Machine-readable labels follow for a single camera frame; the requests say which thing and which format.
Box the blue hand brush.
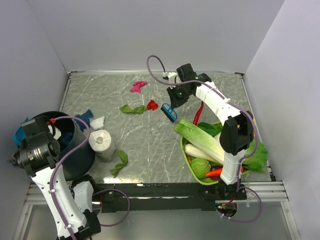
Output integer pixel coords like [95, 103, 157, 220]
[160, 103, 178, 123]

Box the red paper scrap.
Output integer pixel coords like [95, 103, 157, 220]
[146, 99, 159, 111]

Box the green paper scrap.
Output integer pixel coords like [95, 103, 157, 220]
[119, 104, 147, 115]
[109, 149, 129, 176]

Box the blue plastic dustpan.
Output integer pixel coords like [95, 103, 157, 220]
[13, 124, 27, 147]

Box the dark blue paper scrap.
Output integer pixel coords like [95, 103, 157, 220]
[74, 109, 94, 132]
[58, 132, 74, 148]

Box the white paper scrap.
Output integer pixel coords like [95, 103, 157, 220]
[53, 128, 62, 140]
[90, 116, 105, 131]

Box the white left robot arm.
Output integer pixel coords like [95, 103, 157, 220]
[17, 115, 101, 240]

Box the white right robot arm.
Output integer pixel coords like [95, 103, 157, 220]
[162, 63, 256, 199]

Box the red chili pepper toy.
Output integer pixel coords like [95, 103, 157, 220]
[193, 101, 204, 126]

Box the napa cabbage toy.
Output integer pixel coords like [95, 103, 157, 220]
[173, 118, 225, 165]

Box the pink paper scrap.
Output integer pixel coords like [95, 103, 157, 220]
[130, 81, 147, 94]

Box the green vegetable basket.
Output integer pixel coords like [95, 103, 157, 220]
[179, 121, 251, 186]

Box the white radish toy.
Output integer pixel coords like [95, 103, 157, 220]
[184, 143, 220, 164]

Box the round green cabbage toy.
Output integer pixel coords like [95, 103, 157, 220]
[190, 158, 211, 180]

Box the green paper scrap front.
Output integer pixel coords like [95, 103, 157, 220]
[109, 149, 129, 176]

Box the orange carrot toy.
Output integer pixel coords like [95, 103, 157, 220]
[205, 165, 245, 178]

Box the white paper towel roll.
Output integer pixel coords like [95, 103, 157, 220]
[88, 129, 116, 159]

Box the green leafy vegetable toy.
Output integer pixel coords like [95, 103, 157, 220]
[197, 122, 268, 173]

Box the dark round trash bin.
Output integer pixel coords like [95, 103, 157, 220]
[38, 111, 95, 181]

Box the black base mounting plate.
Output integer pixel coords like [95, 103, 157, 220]
[92, 182, 247, 213]

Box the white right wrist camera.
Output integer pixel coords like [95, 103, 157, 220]
[162, 71, 178, 82]

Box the aluminium front rail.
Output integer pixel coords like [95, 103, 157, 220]
[24, 181, 290, 206]

